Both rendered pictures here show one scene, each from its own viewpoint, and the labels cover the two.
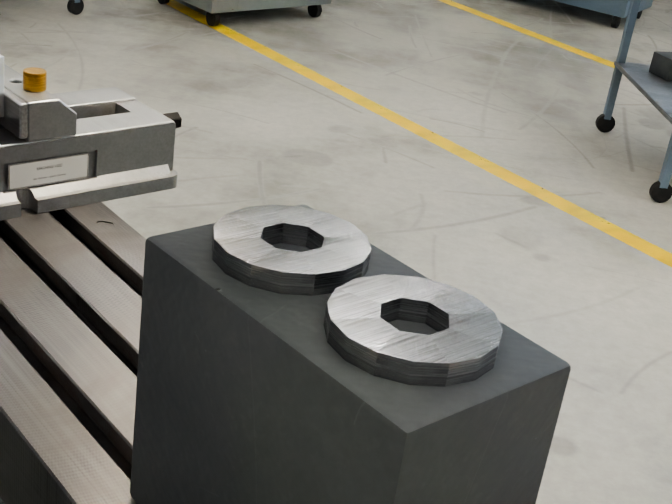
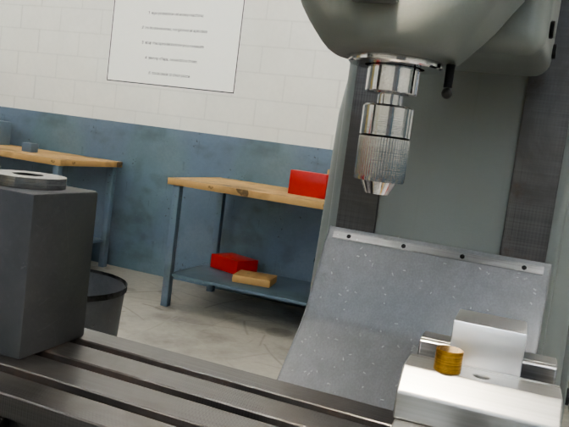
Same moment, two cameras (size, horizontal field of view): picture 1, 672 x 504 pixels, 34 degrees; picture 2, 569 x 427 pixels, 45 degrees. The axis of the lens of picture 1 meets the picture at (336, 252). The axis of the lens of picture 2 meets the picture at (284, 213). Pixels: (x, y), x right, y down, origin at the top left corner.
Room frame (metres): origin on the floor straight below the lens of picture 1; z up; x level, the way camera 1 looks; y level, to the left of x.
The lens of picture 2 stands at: (1.43, -0.07, 1.23)
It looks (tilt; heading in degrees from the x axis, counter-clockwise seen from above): 6 degrees down; 153
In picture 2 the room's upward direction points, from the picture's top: 7 degrees clockwise
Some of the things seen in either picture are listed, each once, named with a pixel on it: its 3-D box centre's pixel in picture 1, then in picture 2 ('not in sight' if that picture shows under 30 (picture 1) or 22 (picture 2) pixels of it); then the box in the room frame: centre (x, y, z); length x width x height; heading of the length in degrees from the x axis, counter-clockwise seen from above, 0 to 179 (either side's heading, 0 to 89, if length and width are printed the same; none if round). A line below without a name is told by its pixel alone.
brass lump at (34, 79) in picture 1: (34, 79); (448, 359); (1.00, 0.31, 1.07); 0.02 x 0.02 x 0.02
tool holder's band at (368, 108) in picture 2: not in sight; (388, 111); (0.89, 0.29, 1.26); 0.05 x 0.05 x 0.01
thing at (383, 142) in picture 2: not in sight; (383, 148); (0.89, 0.29, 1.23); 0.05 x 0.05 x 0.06
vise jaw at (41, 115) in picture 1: (19, 99); (477, 401); (1.02, 0.33, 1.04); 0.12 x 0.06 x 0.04; 44
